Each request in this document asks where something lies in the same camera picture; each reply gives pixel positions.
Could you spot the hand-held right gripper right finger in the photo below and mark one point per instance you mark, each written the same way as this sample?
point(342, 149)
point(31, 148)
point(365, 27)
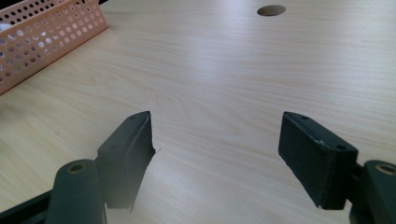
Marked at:
point(317, 161)

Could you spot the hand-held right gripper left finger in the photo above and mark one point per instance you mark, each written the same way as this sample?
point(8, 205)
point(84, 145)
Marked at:
point(124, 155)

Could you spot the pink perforated plastic basket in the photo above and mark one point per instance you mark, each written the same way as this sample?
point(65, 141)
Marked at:
point(102, 22)

